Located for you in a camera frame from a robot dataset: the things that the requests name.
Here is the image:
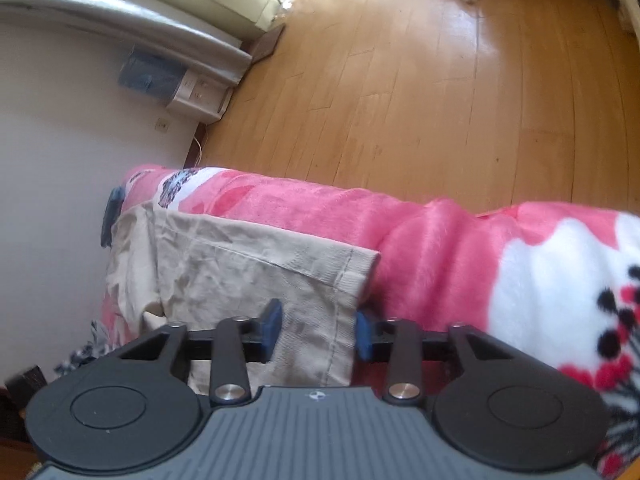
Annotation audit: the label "beige curtain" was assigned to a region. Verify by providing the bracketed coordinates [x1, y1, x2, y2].
[0, 0, 257, 87]

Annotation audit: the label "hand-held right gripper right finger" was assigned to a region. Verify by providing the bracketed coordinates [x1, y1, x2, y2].
[354, 308, 510, 405]

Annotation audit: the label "khaki pants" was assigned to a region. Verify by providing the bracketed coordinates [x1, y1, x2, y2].
[102, 205, 382, 397]

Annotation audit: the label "dark wooden furniture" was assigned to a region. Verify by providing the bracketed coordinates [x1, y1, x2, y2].
[0, 365, 51, 445]

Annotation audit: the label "white power cable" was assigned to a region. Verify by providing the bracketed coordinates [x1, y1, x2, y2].
[192, 125, 209, 162]

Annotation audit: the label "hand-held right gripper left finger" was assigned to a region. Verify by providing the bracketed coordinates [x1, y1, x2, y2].
[120, 297, 285, 406]

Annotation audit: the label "folded blue jeans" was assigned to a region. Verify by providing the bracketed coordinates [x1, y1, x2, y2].
[100, 187, 127, 249]

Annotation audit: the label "brown doormat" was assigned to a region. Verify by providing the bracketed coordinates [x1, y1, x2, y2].
[249, 25, 287, 64]

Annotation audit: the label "blue water bottle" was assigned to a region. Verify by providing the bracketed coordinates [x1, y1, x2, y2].
[119, 45, 189, 107]

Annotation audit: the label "pink floral blanket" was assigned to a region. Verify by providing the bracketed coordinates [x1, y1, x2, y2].
[55, 162, 640, 480]

